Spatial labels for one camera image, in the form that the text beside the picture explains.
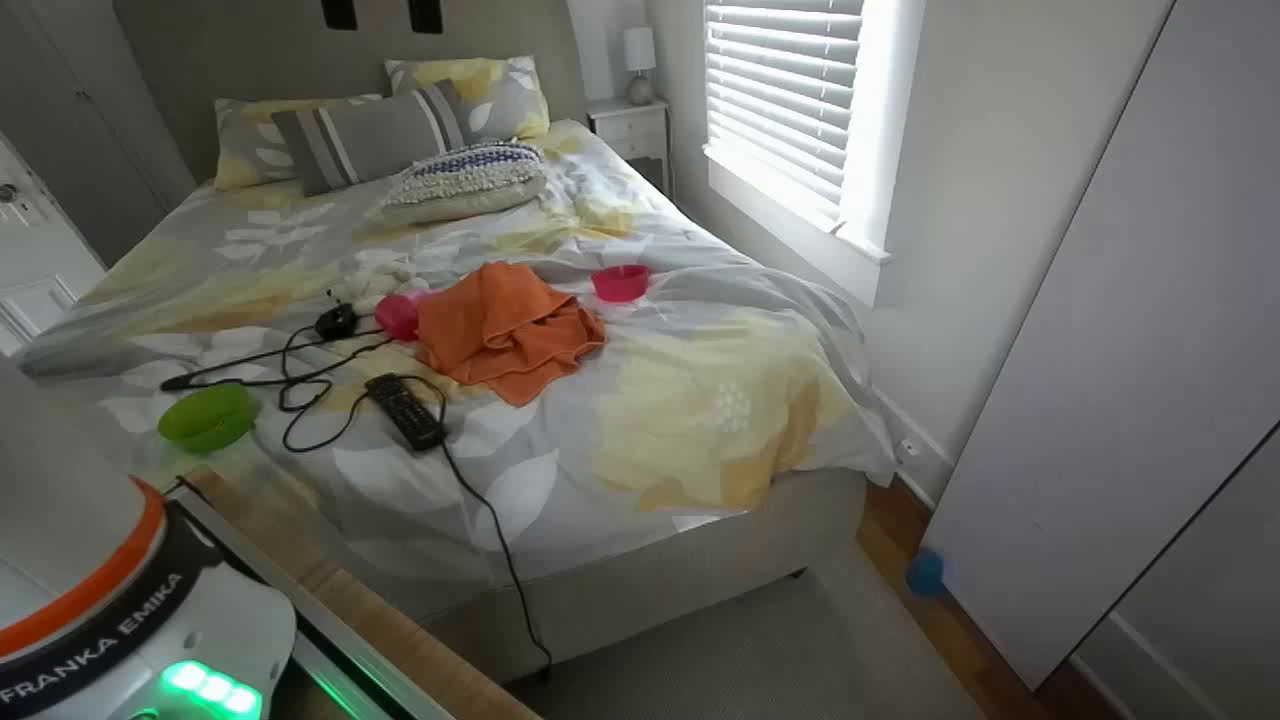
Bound grey upholstered headboard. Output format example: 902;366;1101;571
112;0;586;179

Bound white wardrobe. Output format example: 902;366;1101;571
925;0;1280;688

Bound blue ball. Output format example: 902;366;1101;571
902;547;943;597

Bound orange towel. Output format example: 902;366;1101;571
416;263;605;408

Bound round black device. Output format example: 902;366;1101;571
315;302;358;340

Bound white nightstand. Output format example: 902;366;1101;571
586;99;669;188

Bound black remote control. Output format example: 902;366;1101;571
369;375;443;450

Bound pink plastic toy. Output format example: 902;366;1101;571
375;290;422;340

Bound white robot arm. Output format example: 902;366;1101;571
0;358;297;720

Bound black cable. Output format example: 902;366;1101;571
157;315;556;677

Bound grey striped pillow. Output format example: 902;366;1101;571
273;84;469;195

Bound red pink cup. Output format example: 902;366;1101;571
591;263;650;302

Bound yellow floral pillow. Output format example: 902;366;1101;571
384;57;550;141

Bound blue white knitted cushion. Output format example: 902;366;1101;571
373;142;547;229

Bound white window blinds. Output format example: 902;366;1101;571
704;0;863;229

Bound green plastic bowl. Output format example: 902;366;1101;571
157;385;258;454

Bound white table lamp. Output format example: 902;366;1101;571
623;24;655;104

